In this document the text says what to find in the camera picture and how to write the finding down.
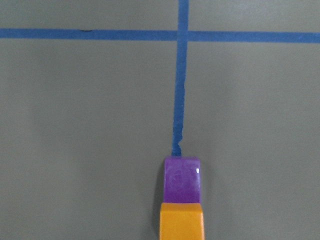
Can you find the orange trapezoid block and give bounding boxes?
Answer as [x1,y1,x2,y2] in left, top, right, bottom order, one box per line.
[159,202,205,240]

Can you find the purple trapezoid block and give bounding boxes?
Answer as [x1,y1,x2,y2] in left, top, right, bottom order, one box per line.
[163,156,201,204]

